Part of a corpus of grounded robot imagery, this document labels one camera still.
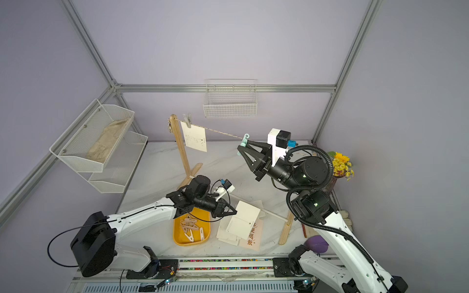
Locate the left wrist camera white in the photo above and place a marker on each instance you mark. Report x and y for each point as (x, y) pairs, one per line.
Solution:
(225, 188)

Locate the white wire wall basket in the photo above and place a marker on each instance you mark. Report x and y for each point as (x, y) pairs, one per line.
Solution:
(230, 98)

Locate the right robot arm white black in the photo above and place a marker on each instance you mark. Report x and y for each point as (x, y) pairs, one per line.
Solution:
(305, 171)

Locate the pink chinese text postcard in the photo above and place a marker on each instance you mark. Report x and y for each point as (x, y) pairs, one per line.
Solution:
(253, 240)

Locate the yellow plastic tray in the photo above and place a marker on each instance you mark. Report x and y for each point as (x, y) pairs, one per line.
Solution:
(203, 218)

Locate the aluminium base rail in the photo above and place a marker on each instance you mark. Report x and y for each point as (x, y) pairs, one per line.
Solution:
(226, 275)

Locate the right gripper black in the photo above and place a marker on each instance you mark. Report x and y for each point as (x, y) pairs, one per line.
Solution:
(265, 168)

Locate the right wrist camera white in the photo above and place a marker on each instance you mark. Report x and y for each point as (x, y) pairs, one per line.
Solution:
(281, 142)

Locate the green clothespin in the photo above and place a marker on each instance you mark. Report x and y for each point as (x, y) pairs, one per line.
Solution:
(244, 140)

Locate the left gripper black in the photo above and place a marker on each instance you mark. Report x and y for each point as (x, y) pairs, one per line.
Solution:
(218, 210)

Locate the beige cloth in shelf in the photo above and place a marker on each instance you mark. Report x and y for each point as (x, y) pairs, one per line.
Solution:
(102, 148)

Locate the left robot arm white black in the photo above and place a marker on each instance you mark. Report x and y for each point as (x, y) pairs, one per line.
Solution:
(98, 246)

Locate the grey clothespin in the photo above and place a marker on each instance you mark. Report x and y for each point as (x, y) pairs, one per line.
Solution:
(188, 120)

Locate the white mesh two-tier shelf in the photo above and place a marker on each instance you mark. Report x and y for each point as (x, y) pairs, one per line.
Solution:
(114, 175)

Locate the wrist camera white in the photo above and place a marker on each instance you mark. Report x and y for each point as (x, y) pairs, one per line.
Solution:
(225, 188)
(281, 142)

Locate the vase with yellow flowers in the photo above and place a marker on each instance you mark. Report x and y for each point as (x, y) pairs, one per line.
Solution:
(342, 168)

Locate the white clothespin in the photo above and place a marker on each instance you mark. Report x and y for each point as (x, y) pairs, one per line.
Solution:
(202, 234)
(189, 235)

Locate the pink clothespin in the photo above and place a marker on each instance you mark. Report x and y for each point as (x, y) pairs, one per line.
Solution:
(189, 223)

